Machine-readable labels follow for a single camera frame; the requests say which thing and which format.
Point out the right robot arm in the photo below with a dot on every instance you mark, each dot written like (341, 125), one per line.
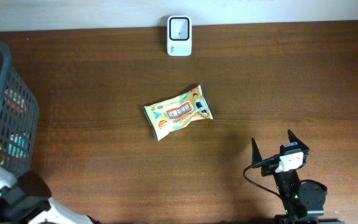
(303, 200)

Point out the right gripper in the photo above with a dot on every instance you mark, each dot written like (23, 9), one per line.
(256, 157)

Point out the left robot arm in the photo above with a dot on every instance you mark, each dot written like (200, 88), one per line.
(28, 199)

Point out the grey plastic mesh basket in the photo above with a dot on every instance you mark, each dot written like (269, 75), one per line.
(12, 122)

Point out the orange tissue pack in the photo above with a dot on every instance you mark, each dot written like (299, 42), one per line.
(15, 102)

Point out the white barcode scanner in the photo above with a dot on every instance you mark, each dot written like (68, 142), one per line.
(179, 36)

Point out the teal tissue pack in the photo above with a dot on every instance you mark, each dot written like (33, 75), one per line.
(19, 146)

